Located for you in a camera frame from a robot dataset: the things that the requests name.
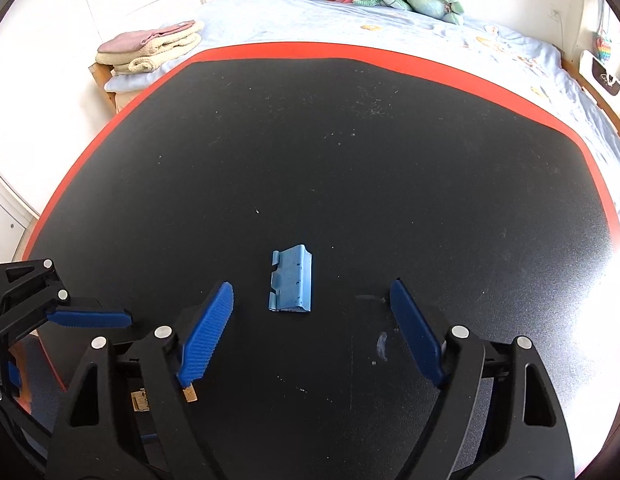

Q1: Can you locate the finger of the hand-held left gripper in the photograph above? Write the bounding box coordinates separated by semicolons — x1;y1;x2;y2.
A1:
0;258;134;349
0;342;54;476

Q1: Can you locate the blue plastic clip piece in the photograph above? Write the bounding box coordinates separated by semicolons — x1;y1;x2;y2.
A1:
266;245;314;314

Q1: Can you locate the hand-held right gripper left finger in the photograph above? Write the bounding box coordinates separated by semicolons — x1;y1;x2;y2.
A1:
49;281;236;480

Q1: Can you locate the folded pink cloth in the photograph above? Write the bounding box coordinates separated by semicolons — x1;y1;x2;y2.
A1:
96;20;197;54

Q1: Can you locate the rainbow heart bag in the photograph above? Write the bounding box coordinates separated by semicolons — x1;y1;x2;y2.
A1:
592;30;616;64

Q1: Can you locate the white tote bag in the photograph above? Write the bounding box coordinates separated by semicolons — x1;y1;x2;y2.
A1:
580;50;620;99

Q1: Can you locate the folded cream blanket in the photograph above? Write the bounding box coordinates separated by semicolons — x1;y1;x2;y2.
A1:
109;22;205;75

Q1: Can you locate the bed with light blue sheet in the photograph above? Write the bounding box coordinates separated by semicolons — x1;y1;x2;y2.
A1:
104;0;620;173

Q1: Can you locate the teal elephant plush toy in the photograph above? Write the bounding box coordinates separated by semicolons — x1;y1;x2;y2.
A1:
405;0;465;26

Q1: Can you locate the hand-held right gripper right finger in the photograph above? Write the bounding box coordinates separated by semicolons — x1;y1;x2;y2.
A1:
388;278;576;480

